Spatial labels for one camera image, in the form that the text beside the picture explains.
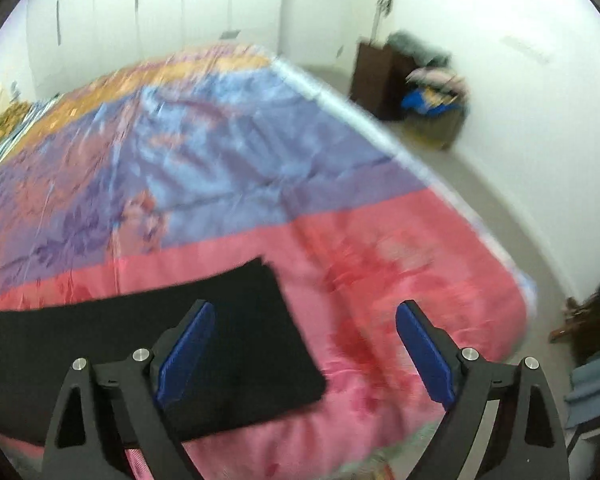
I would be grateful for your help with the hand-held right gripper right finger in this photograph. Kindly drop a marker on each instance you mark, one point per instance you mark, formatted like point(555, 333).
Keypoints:
point(425, 355)

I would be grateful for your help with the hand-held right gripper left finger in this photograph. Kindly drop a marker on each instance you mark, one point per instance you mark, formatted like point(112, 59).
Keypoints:
point(187, 355)

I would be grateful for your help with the black pants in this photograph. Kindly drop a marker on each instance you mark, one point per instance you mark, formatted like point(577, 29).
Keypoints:
point(250, 360)

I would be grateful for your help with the grey-blue cloth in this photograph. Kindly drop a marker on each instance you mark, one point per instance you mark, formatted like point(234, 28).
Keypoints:
point(592, 385)

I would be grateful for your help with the dark bag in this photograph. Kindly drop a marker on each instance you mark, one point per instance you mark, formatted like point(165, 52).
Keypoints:
point(597, 320)

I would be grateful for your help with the colourful patchwork quilt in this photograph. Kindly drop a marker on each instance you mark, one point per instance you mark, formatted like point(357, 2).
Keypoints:
point(230, 160)

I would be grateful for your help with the blue bag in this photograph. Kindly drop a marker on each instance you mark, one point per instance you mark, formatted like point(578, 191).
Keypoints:
point(420, 102)

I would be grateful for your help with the blue striped bed sheet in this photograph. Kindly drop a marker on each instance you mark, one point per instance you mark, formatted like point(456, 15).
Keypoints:
point(5, 152)

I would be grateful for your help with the pile of pink clothes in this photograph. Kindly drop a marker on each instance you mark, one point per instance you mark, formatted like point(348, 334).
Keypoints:
point(440, 80)

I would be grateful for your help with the dark wooden cabinet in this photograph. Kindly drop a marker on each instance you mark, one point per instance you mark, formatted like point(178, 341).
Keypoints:
point(375, 80)

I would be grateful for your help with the orange floral pillow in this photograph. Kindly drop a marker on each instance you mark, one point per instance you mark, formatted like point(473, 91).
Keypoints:
point(2, 127)

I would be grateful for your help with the grey-green cloth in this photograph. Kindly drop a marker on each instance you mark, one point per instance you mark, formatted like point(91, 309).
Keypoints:
point(415, 47)

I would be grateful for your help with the white door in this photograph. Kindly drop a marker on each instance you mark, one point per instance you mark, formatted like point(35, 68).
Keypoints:
point(365, 25)

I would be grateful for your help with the white wardrobe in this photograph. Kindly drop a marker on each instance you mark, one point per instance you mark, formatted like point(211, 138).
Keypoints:
point(180, 10)

